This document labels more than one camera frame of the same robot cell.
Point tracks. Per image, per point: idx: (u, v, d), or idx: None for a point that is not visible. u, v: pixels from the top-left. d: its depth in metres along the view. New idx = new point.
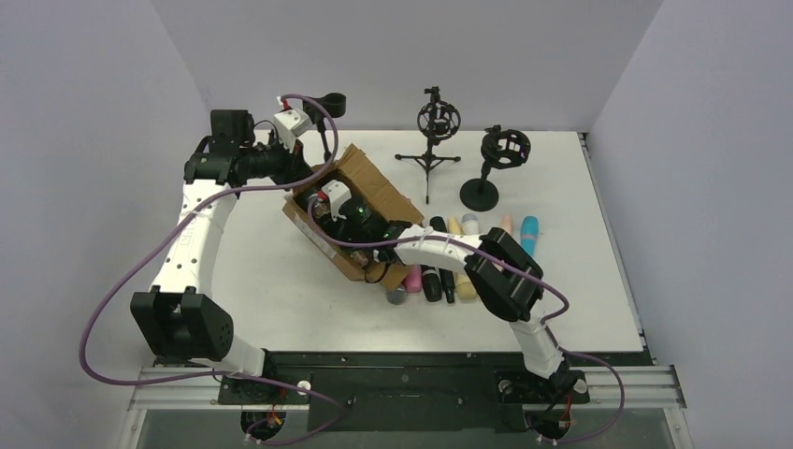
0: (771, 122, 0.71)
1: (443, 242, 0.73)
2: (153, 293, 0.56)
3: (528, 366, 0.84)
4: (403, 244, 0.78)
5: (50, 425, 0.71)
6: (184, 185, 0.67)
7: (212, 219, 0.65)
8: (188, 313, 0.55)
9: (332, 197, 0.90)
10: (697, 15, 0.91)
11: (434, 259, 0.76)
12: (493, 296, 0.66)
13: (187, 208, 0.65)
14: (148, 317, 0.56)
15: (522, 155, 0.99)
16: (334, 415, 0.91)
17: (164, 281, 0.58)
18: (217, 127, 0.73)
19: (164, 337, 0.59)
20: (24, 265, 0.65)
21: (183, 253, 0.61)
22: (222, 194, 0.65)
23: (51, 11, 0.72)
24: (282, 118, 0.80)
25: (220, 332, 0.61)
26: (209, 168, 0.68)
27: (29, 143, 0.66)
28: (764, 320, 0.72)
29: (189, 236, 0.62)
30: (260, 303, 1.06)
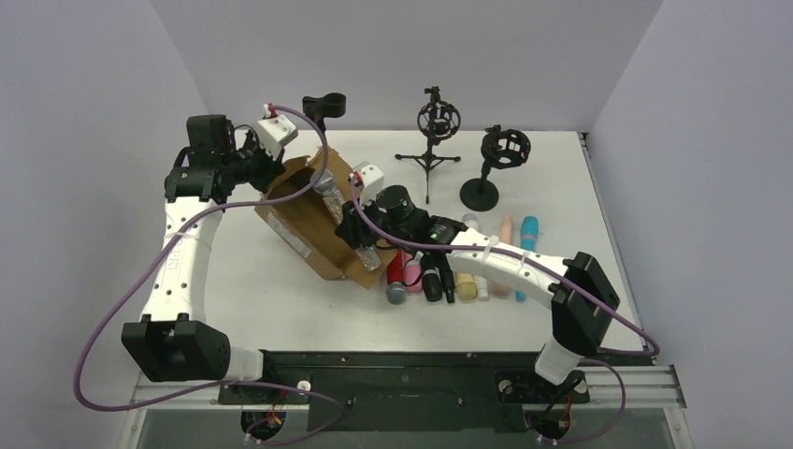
0: (771, 122, 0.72)
1: (518, 261, 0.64)
2: (144, 324, 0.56)
3: (548, 376, 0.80)
4: (459, 253, 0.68)
5: (50, 425, 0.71)
6: (166, 204, 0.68)
7: (198, 239, 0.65)
8: (182, 340, 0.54)
9: (367, 182, 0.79)
10: (697, 16, 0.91)
11: (497, 276, 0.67)
12: (570, 329, 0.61)
13: (171, 230, 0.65)
14: (140, 348, 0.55)
15: (522, 154, 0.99)
16: (335, 415, 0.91)
17: (154, 310, 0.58)
18: (194, 137, 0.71)
19: (158, 364, 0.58)
20: (24, 264, 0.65)
21: (171, 278, 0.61)
22: (207, 211, 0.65)
23: (50, 11, 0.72)
24: (266, 128, 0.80)
25: (217, 354, 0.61)
26: (191, 185, 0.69)
27: (29, 143, 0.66)
28: (763, 319, 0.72)
29: (176, 259, 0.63)
30: (260, 304, 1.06)
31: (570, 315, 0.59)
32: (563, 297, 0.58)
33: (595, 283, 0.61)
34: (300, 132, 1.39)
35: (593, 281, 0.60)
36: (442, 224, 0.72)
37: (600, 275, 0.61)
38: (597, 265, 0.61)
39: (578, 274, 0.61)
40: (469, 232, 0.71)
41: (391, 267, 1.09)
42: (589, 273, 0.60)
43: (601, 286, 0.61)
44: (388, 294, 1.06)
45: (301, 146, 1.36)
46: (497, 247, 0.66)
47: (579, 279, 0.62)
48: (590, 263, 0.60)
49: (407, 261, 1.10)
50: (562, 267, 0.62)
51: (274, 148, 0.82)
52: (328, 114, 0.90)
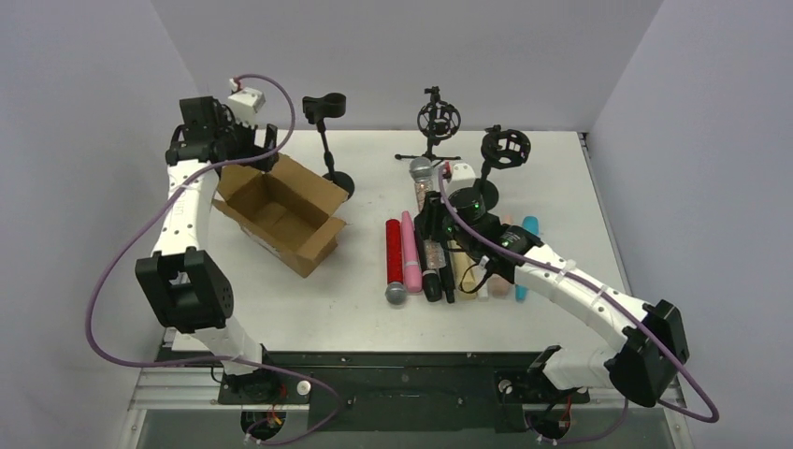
0: (771, 123, 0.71)
1: (593, 293, 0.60)
2: (155, 257, 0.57)
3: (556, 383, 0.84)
4: (530, 268, 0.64)
5: (50, 426, 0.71)
6: (169, 168, 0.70)
7: (200, 193, 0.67)
8: (194, 267, 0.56)
9: (455, 177, 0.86)
10: (696, 16, 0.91)
11: (565, 301, 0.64)
12: (632, 376, 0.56)
13: (174, 186, 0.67)
14: (152, 281, 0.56)
15: (522, 154, 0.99)
16: (333, 410, 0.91)
17: (164, 246, 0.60)
18: (187, 114, 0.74)
19: (168, 302, 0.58)
20: (24, 263, 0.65)
21: (178, 221, 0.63)
22: (207, 167, 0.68)
23: (51, 12, 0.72)
24: (239, 102, 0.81)
25: (223, 294, 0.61)
26: (189, 152, 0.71)
27: (29, 144, 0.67)
28: (764, 321, 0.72)
29: (181, 207, 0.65)
30: (260, 305, 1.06)
31: (640, 365, 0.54)
32: (639, 345, 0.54)
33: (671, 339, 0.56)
34: (300, 132, 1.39)
35: (670, 335, 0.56)
36: (514, 234, 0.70)
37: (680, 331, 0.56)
38: (679, 321, 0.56)
39: (656, 325, 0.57)
40: (545, 247, 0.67)
41: (389, 270, 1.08)
42: (670, 325, 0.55)
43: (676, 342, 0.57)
44: (388, 295, 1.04)
45: (302, 146, 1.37)
46: (573, 273, 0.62)
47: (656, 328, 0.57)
48: (673, 318, 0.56)
49: (406, 261, 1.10)
50: (641, 314, 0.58)
51: (251, 120, 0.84)
52: (328, 114, 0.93)
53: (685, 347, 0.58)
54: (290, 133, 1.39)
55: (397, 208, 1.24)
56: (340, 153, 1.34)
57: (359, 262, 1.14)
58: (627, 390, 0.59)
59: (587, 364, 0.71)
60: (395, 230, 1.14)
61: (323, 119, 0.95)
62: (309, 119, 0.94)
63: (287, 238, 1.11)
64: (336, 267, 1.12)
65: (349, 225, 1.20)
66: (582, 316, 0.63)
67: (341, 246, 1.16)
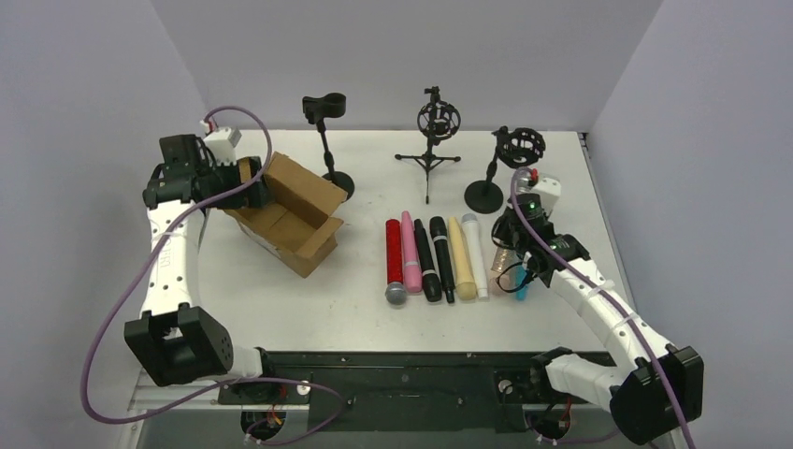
0: (771, 122, 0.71)
1: (619, 317, 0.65)
2: (146, 318, 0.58)
3: (552, 381, 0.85)
4: (569, 277, 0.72)
5: (50, 426, 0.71)
6: (149, 211, 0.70)
7: (185, 238, 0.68)
8: (188, 327, 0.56)
9: (538, 184, 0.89)
10: (696, 16, 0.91)
11: (591, 316, 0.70)
12: (631, 404, 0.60)
13: (157, 232, 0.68)
14: (147, 343, 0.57)
15: (537, 151, 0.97)
16: (335, 410, 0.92)
17: (153, 305, 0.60)
18: (168, 153, 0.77)
19: (165, 362, 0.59)
20: (23, 263, 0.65)
21: (166, 274, 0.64)
22: (190, 210, 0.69)
23: (51, 12, 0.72)
24: (216, 138, 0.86)
25: (221, 345, 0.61)
26: (170, 191, 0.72)
27: (29, 144, 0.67)
28: (765, 321, 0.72)
29: (167, 257, 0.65)
30: (261, 306, 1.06)
31: (641, 394, 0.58)
32: (645, 378, 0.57)
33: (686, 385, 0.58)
34: (300, 132, 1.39)
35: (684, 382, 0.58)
36: (566, 242, 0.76)
37: (697, 383, 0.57)
38: (699, 373, 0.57)
39: (675, 369, 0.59)
40: (590, 263, 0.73)
41: (389, 269, 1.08)
42: (685, 372, 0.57)
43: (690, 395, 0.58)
44: (388, 295, 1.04)
45: (302, 146, 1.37)
46: (608, 294, 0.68)
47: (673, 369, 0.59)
48: (693, 369, 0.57)
49: (406, 262, 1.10)
50: (662, 353, 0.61)
51: (229, 154, 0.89)
52: (328, 114, 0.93)
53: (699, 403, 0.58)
54: (290, 134, 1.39)
55: (397, 208, 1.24)
56: (340, 153, 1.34)
57: (359, 262, 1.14)
58: (622, 420, 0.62)
59: (593, 378, 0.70)
60: (395, 231, 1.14)
61: (323, 119, 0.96)
62: (309, 119, 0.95)
63: (286, 238, 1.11)
64: (336, 268, 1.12)
65: (349, 225, 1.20)
66: (603, 335, 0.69)
67: (341, 246, 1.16)
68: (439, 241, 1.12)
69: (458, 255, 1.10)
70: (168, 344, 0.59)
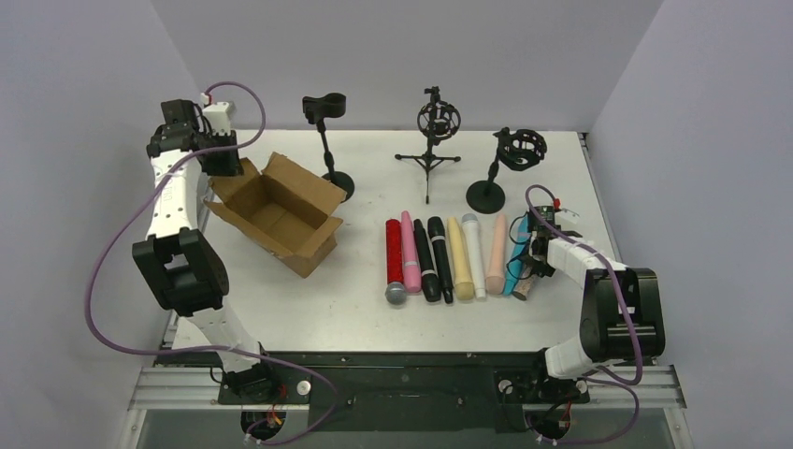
0: (773, 125, 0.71)
1: (589, 253, 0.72)
2: (151, 239, 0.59)
3: (550, 368, 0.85)
4: (556, 240, 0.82)
5: (49, 428, 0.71)
6: (151, 159, 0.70)
7: (187, 180, 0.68)
8: (190, 248, 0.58)
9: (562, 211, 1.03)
10: (696, 17, 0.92)
11: (571, 266, 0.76)
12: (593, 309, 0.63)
13: (160, 175, 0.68)
14: (151, 262, 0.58)
15: (539, 152, 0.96)
16: (332, 403, 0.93)
17: (157, 229, 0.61)
18: (168, 116, 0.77)
19: (166, 283, 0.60)
20: (21, 263, 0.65)
21: (168, 206, 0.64)
22: (191, 155, 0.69)
23: (53, 15, 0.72)
24: (214, 110, 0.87)
25: (221, 270, 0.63)
26: (171, 142, 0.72)
27: (30, 146, 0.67)
28: (768, 323, 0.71)
29: (170, 192, 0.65)
30: (261, 310, 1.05)
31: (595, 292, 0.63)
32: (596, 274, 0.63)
33: (641, 301, 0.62)
34: (299, 132, 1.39)
35: (641, 296, 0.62)
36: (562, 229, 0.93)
37: (653, 299, 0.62)
38: (654, 293, 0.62)
39: (632, 286, 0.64)
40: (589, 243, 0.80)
41: (389, 270, 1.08)
42: (641, 292, 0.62)
43: (647, 312, 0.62)
44: (388, 295, 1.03)
45: (301, 146, 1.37)
46: (585, 244, 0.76)
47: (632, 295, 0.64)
48: (647, 286, 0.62)
49: (406, 261, 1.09)
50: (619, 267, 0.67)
51: (225, 125, 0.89)
52: (329, 114, 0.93)
53: (664, 329, 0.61)
54: (290, 134, 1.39)
55: (397, 207, 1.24)
56: (340, 153, 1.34)
57: (359, 262, 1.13)
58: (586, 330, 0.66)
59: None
60: (395, 230, 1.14)
61: (323, 119, 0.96)
62: (309, 119, 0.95)
63: (290, 240, 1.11)
64: (336, 269, 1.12)
65: (350, 225, 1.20)
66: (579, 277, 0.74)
67: (341, 246, 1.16)
68: (438, 240, 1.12)
69: (457, 252, 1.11)
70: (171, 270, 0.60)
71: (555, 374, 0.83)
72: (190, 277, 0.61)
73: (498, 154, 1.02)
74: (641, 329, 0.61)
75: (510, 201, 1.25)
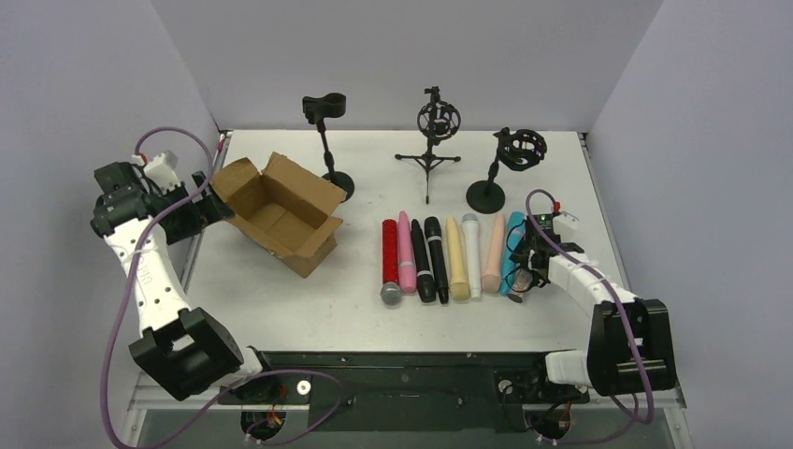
0: (771, 125, 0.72)
1: (595, 277, 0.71)
2: (149, 337, 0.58)
3: (549, 373, 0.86)
4: (558, 259, 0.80)
5: (49, 427, 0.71)
6: (108, 238, 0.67)
7: (158, 250, 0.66)
8: (195, 329, 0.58)
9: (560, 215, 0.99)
10: (695, 18, 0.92)
11: (576, 289, 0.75)
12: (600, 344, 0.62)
13: (126, 253, 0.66)
14: (158, 360, 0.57)
15: (539, 152, 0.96)
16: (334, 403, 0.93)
17: (151, 320, 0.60)
18: (108, 181, 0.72)
19: (179, 372, 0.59)
20: (21, 263, 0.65)
21: (152, 289, 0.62)
22: (152, 224, 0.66)
23: (53, 15, 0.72)
24: (155, 167, 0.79)
25: (228, 339, 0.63)
26: (122, 211, 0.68)
27: (30, 146, 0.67)
28: (766, 323, 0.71)
29: (147, 273, 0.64)
30: (260, 310, 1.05)
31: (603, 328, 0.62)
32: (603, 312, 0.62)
33: (652, 334, 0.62)
34: (299, 132, 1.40)
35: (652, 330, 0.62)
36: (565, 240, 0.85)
37: (662, 332, 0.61)
38: (663, 325, 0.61)
39: (641, 318, 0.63)
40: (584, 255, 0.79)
41: (384, 268, 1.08)
42: (651, 324, 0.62)
43: (658, 348, 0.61)
44: (383, 294, 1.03)
45: (301, 146, 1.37)
46: (590, 267, 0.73)
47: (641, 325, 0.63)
48: (656, 317, 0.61)
49: (401, 262, 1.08)
50: (627, 297, 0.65)
51: (173, 179, 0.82)
52: (329, 114, 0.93)
53: (674, 364, 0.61)
54: (290, 134, 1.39)
55: (397, 207, 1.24)
56: (340, 153, 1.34)
57: (358, 263, 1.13)
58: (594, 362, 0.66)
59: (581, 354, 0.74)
60: (391, 233, 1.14)
61: (323, 119, 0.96)
62: (309, 119, 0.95)
63: (288, 240, 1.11)
64: (336, 269, 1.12)
65: (350, 225, 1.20)
66: (585, 303, 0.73)
67: (341, 246, 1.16)
68: (434, 241, 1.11)
69: (454, 253, 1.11)
70: (179, 356, 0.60)
71: (554, 380, 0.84)
72: (200, 355, 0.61)
73: (498, 154, 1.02)
74: (651, 363, 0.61)
75: (510, 201, 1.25)
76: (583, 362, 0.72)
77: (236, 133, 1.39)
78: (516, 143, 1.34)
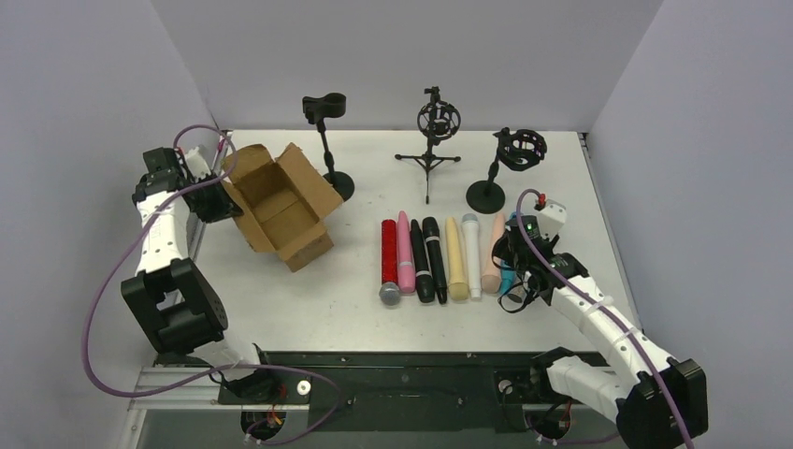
0: (771, 126, 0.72)
1: (620, 333, 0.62)
2: (140, 276, 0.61)
3: (553, 384, 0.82)
4: (568, 293, 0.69)
5: (49, 427, 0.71)
6: (139, 205, 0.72)
7: (175, 216, 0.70)
8: (180, 278, 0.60)
9: (546, 208, 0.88)
10: (695, 18, 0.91)
11: (592, 333, 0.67)
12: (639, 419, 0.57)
13: (147, 216, 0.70)
14: (145, 298, 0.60)
15: (539, 152, 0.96)
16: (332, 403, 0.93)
17: (148, 265, 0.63)
18: (151, 164, 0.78)
19: (161, 324, 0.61)
20: (21, 263, 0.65)
21: (157, 241, 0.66)
22: (176, 194, 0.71)
23: (53, 15, 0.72)
24: (191, 156, 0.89)
25: (216, 304, 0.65)
26: (158, 186, 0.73)
27: (30, 146, 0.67)
28: (767, 324, 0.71)
29: (158, 229, 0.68)
30: (260, 311, 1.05)
31: (642, 408, 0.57)
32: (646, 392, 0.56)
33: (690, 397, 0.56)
34: (299, 132, 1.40)
35: (687, 393, 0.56)
36: (564, 260, 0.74)
37: (701, 394, 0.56)
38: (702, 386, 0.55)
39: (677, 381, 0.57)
40: (589, 280, 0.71)
41: (383, 268, 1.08)
42: (688, 386, 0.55)
43: (694, 407, 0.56)
44: (383, 294, 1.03)
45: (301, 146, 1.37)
46: (609, 310, 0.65)
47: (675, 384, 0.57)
48: (696, 383, 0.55)
49: (401, 261, 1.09)
50: (662, 366, 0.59)
51: (205, 168, 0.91)
52: (329, 114, 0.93)
53: (706, 418, 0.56)
54: (290, 134, 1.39)
55: (397, 207, 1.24)
56: (340, 153, 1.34)
57: (359, 262, 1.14)
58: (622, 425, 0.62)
59: (597, 388, 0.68)
60: (391, 231, 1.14)
61: (323, 119, 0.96)
62: (309, 119, 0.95)
63: (276, 235, 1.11)
64: (335, 269, 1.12)
65: (350, 225, 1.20)
66: (605, 352, 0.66)
67: (342, 246, 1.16)
68: (432, 240, 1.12)
69: (453, 253, 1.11)
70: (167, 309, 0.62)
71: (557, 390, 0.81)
72: (185, 315, 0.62)
73: (498, 154, 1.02)
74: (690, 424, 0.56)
75: (510, 201, 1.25)
76: (603, 398, 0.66)
77: (236, 132, 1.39)
78: (516, 143, 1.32)
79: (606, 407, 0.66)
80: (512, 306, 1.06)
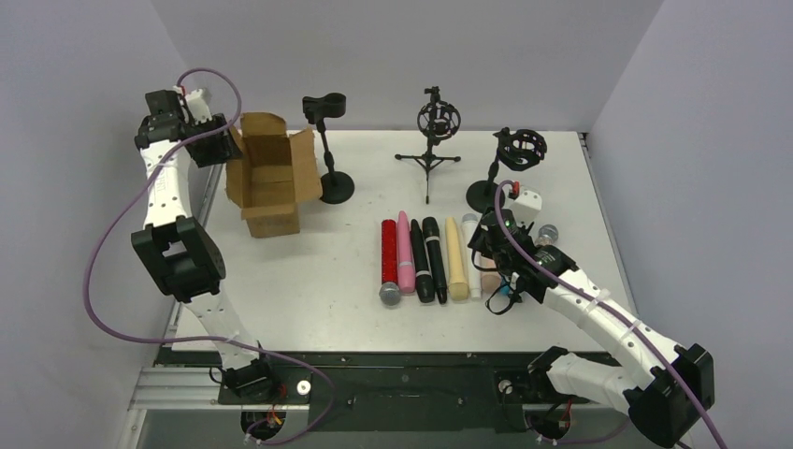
0: (771, 128, 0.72)
1: (625, 328, 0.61)
2: (148, 228, 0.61)
3: (556, 386, 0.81)
4: (563, 293, 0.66)
5: (48, 429, 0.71)
6: (142, 151, 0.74)
7: (178, 169, 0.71)
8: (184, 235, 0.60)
9: (520, 198, 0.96)
10: (696, 18, 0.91)
11: (595, 330, 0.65)
12: (656, 412, 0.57)
13: (151, 166, 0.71)
14: (152, 249, 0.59)
15: (539, 152, 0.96)
16: (331, 402, 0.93)
17: (153, 218, 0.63)
18: (153, 106, 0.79)
19: (166, 269, 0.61)
20: (21, 265, 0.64)
21: (163, 195, 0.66)
22: (179, 146, 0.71)
23: (54, 15, 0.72)
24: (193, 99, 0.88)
25: (217, 256, 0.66)
26: (159, 133, 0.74)
27: (30, 148, 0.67)
28: (767, 325, 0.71)
29: (163, 181, 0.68)
30: (259, 312, 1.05)
31: (662, 405, 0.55)
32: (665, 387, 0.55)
33: (699, 382, 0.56)
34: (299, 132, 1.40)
35: (699, 381, 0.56)
36: (550, 254, 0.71)
37: (709, 377, 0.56)
38: (709, 367, 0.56)
39: (685, 369, 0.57)
40: (580, 273, 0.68)
41: (383, 268, 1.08)
42: (700, 371, 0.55)
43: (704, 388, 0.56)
44: (383, 295, 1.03)
45: None
46: (608, 305, 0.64)
47: (684, 370, 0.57)
48: (704, 366, 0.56)
49: (401, 261, 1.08)
50: (671, 356, 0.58)
51: (207, 112, 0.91)
52: (328, 114, 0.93)
53: (713, 395, 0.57)
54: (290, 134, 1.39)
55: (396, 207, 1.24)
56: (341, 152, 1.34)
57: (359, 262, 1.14)
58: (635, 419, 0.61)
59: (600, 383, 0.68)
60: (391, 231, 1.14)
61: (323, 119, 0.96)
62: (309, 119, 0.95)
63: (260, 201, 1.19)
64: (335, 269, 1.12)
65: (350, 225, 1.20)
66: (610, 348, 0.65)
67: (342, 246, 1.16)
68: (432, 241, 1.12)
69: (453, 251, 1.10)
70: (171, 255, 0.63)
71: (558, 390, 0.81)
72: (189, 262, 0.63)
73: (498, 153, 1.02)
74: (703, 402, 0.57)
75: None
76: (610, 392, 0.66)
77: None
78: (516, 143, 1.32)
79: (615, 400, 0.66)
80: (499, 306, 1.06)
